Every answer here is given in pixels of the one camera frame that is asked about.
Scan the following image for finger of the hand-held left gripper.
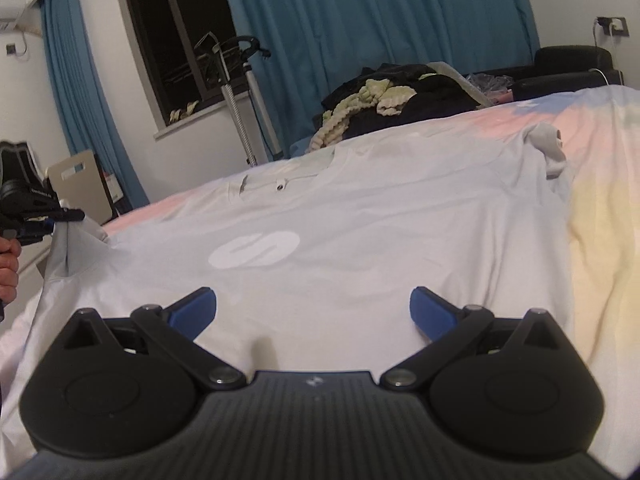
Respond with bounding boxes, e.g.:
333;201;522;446
37;207;86;222
15;219;55;245

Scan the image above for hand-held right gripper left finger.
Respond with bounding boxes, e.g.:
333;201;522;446
47;287;247;391

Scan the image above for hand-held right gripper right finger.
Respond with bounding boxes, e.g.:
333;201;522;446
380;287;577;391

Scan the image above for white T-shirt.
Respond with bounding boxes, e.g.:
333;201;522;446
0;125;576;411

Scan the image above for pile of dark clothes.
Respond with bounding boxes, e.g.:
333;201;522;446
314;62;493;138

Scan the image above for person's left hand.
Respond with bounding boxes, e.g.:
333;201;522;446
0;236;21;307

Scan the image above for beige black chair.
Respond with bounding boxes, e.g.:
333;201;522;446
47;149;116;226

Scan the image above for narrow blue curtain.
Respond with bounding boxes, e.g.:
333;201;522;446
39;0;151;221

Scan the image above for pale yellow gloves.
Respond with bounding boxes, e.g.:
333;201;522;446
169;101;201;123

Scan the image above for white air conditioner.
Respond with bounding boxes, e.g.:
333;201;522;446
0;9;30;32

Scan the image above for garment steamer stand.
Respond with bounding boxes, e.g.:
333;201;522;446
192;34;286;168

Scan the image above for light blue cloth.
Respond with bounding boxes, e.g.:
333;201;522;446
290;137;321;158

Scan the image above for pastel tie-dye blanket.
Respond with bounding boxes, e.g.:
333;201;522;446
0;84;640;478

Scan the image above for dark framed window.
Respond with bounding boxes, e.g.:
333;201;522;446
117;0;241;141

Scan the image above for green fluffy garment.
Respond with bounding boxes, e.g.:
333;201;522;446
307;79;416;153

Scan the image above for clear crumpled plastic bag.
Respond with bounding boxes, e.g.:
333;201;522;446
465;72;516;96

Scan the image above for black sofa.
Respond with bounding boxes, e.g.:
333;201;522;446
290;46;626;156

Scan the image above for wide blue curtain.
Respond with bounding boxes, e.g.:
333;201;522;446
217;0;541;151

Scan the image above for white charger cable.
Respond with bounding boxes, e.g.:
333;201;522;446
590;17;623;86

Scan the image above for black wall socket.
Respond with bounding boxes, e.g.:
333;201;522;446
597;16;628;37

